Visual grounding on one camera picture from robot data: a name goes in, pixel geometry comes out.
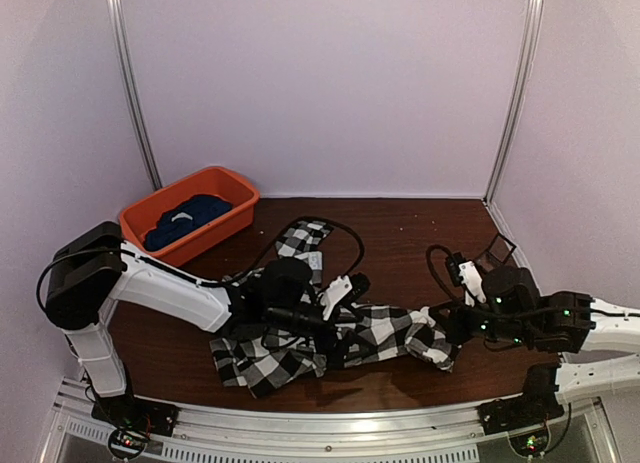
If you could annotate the aluminium front rail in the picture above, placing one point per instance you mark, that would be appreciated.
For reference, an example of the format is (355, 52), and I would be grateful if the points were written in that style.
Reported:
(446, 434)

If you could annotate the right aluminium corner post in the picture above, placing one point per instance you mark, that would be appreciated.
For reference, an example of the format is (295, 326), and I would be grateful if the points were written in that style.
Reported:
(529, 42)

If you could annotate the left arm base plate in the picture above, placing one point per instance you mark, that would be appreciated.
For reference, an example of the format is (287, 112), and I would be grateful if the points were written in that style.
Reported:
(136, 414)

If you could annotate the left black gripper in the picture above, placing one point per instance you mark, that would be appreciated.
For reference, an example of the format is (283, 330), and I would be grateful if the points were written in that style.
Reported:
(335, 353)

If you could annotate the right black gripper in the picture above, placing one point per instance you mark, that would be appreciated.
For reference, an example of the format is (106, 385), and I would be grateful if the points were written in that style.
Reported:
(453, 326)

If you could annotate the left aluminium corner post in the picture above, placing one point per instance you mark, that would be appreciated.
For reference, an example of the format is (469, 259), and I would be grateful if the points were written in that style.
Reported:
(132, 98)

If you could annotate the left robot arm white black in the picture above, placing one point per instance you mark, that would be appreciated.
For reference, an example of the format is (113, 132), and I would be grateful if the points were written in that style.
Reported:
(100, 267)

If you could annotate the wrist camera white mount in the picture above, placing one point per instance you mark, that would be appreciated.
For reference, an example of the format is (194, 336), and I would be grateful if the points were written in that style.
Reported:
(465, 274)
(343, 291)

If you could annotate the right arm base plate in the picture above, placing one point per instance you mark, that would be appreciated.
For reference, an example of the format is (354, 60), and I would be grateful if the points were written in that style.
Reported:
(505, 415)

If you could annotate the aluminium corner post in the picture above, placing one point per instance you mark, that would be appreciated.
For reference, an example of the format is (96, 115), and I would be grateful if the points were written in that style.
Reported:
(132, 98)
(529, 42)

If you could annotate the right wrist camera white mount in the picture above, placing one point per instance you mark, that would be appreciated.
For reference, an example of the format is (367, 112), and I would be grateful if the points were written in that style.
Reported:
(465, 274)

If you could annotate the black white checkered shirt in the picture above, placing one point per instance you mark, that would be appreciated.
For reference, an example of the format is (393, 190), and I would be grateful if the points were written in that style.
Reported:
(287, 324)

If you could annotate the small black brooch box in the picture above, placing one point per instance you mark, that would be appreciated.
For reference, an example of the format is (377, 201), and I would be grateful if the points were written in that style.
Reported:
(499, 252)

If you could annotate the dark blue garment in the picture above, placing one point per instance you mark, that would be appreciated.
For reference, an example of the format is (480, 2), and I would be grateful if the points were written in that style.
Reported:
(184, 219)

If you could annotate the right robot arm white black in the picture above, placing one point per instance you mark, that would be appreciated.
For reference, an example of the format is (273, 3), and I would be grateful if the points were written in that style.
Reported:
(505, 306)

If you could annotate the orange plastic basin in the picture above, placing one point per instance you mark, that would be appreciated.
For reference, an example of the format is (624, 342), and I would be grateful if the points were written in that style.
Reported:
(139, 218)

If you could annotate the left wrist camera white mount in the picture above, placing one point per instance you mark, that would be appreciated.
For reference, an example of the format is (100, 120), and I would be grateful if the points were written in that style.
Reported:
(343, 291)

